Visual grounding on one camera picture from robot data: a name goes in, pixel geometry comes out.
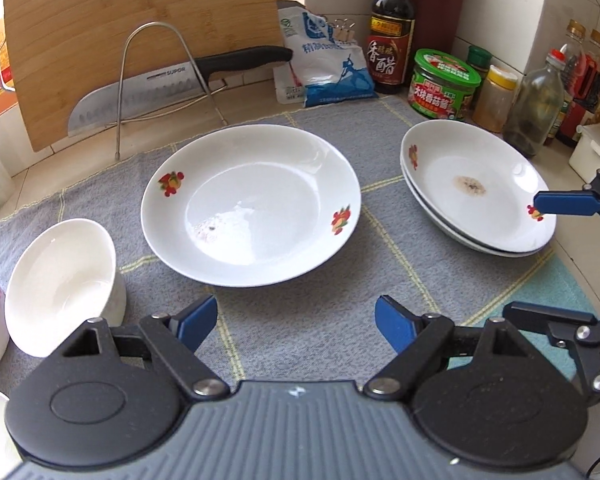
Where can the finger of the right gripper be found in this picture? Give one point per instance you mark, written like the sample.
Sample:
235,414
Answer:
577,332
585,202

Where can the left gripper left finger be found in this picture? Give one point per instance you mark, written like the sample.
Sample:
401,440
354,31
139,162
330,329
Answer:
109,394

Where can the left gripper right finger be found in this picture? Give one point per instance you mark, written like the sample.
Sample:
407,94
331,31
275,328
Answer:
483,394

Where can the plain white plate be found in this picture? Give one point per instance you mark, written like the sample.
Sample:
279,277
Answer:
448,138

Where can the white flowered plate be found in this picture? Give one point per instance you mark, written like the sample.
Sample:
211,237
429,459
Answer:
476,206

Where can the white ceramic bowl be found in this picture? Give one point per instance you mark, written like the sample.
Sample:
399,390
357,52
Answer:
67,275

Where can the white plate with flowers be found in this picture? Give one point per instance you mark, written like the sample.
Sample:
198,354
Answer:
251,206

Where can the white plastic seasoning box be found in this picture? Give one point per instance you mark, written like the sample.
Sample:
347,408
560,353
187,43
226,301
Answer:
585,159

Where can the clear glass bottle red cap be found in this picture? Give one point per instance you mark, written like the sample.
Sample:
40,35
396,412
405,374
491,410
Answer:
536,106

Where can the red label oil bottle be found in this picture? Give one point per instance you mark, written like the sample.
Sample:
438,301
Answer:
584,92

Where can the yellow lid spice jar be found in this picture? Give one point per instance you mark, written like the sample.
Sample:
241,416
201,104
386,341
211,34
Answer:
496,98

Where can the dark sauce bottle gold cap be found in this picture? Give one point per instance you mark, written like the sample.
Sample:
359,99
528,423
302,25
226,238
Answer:
572,50

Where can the grey checked dish mat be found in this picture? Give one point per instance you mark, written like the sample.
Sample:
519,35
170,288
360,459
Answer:
321,325

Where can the green lid small jar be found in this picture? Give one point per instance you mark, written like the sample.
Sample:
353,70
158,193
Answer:
479,59

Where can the green lid sauce jar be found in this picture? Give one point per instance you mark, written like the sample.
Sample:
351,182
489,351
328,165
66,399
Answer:
442,86

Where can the dark red knife block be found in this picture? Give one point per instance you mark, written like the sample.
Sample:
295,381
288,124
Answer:
436,24

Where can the dark vinegar bottle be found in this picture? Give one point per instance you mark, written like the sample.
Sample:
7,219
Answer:
389,43

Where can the blue white salt bag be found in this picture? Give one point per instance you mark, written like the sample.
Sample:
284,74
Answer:
322,69

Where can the metal binder clips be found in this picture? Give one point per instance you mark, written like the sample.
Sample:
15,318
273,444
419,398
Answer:
343,30

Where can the bamboo cutting board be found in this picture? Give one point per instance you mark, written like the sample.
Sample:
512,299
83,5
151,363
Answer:
60,50

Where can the steel kitchen knife black handle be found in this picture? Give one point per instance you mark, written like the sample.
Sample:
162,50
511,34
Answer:
148,92

